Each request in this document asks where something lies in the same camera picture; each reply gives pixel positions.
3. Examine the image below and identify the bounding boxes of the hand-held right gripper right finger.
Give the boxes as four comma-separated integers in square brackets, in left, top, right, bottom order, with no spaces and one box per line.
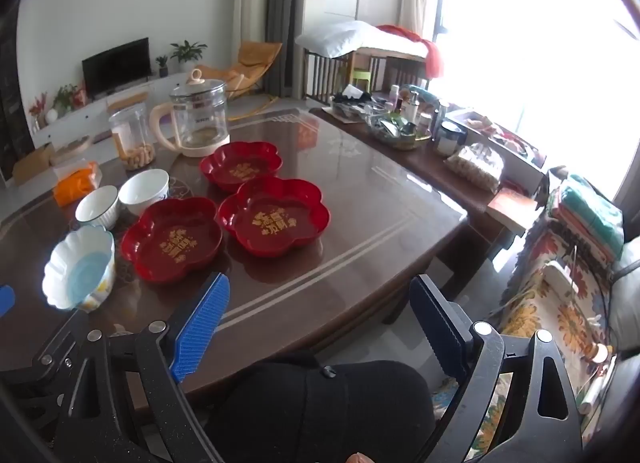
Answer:
[409,273,583,463]

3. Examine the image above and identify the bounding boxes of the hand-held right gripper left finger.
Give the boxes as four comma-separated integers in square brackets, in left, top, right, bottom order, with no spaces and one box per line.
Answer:
[52,272,232,463]

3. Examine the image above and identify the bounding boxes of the scalloped bowl with blue inside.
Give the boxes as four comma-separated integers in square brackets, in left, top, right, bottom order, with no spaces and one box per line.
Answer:
[42,225,117,313]

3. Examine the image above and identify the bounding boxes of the red flower-shaped plate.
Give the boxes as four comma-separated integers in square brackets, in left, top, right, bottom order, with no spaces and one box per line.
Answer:
[199,141,284,194]
[121,196,224,285]
[217,178,332,259]

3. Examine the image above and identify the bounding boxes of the white ribbed bowl dark rim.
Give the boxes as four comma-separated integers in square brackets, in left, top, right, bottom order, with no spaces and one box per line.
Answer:
[75,185,121,230]

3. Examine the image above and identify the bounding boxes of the white bowl blue flower print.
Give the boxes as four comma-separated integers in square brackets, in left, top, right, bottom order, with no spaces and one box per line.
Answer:
[118,169,171,217]

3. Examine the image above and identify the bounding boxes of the floral sofa blanket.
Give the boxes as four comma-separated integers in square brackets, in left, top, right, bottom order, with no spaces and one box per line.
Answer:
[432,183,631,454]

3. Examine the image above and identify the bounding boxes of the orange tissue pack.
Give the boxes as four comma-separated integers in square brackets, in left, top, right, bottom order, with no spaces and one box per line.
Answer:
[52,161,103,208]

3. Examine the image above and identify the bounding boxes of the cardboard box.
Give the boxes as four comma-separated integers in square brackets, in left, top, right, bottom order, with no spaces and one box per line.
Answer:
[11,143,56,187]

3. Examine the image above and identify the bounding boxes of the brown book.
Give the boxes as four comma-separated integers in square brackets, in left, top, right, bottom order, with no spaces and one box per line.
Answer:
[486,188,538,236]

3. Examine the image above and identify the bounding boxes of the black knit garment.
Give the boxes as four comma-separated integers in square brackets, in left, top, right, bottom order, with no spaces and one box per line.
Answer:
[205,353,436,463]

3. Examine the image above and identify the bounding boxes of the clear bag of eggs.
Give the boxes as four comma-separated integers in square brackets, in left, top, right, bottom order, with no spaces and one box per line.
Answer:
[445,143,506,192]

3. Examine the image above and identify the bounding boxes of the round wooden tray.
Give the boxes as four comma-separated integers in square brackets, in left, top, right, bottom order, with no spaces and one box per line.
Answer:
[50,135,93,166]

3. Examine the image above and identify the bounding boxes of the white storage box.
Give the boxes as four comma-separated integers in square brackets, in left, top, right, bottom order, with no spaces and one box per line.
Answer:
[445,108,548,194]

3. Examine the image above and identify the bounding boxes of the grey leather sofa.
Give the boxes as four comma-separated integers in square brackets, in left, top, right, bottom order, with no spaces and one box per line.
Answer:
[609,237,640,356]

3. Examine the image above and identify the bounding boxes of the metal tin can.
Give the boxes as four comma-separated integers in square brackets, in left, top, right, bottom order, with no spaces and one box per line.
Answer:
[434,120,468,158]

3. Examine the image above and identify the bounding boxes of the black display cabinet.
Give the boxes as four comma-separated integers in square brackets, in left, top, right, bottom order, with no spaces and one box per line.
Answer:
[0,18,36,184]

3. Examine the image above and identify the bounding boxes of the stack of folded towels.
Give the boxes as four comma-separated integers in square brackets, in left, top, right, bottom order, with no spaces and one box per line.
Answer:
[547,174,626,264]

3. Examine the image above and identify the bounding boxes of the red flowers in vase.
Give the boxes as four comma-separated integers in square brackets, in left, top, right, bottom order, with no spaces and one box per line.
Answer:
[27,93,48,131]

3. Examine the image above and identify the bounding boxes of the clear plastic snack jar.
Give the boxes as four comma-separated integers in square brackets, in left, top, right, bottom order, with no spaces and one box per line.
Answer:
[108,103,155,172]

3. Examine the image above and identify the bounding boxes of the white television cabinet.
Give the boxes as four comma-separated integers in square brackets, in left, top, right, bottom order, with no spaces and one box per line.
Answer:
[30,70,201,148]

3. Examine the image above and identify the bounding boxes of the cluster of cosmetic bottles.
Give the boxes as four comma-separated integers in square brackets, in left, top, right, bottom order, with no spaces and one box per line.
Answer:
[385,83,451,131]

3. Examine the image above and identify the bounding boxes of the wooden top stool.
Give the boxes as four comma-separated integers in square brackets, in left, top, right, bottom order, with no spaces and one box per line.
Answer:
[107,91,150,114]

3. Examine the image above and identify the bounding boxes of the black tray with tissues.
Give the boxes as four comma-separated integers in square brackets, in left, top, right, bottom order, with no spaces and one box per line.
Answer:
[330,84,381,124]

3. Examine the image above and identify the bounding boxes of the black flat television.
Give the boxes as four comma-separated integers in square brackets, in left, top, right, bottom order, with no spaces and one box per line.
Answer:
[81,37,152,96]

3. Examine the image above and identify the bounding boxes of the green stool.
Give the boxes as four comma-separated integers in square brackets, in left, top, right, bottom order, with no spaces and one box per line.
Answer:
[351,68,377,94]

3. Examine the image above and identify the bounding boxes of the red cloth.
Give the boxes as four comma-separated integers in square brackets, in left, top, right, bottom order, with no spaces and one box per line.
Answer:
[375,24,445,80]

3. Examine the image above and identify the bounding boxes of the orange lounge chair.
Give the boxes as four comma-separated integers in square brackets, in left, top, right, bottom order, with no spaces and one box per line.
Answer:
[192,41,283,118]

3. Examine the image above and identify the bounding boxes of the large leafy potted plant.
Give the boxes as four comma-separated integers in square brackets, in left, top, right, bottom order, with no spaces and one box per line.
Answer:
[170,40,208,72]

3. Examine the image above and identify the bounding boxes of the white pillow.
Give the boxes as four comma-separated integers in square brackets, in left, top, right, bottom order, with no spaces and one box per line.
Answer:
[295,20,386,58]

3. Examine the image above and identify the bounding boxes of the grey curtain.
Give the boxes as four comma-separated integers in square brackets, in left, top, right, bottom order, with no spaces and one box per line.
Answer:
[260,0,306,98]

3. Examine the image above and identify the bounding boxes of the cloth-covered standing air conditioner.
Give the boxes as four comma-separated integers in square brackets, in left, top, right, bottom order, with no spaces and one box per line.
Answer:
[232,0,269,51]

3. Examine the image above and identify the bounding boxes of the glass kettle with cream handle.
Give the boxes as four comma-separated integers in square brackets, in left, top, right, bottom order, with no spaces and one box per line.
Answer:
[150,69,231,158]

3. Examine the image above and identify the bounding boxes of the wooden crib frame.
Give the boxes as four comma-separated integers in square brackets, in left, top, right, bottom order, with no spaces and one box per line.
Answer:
[302,45,436,101]

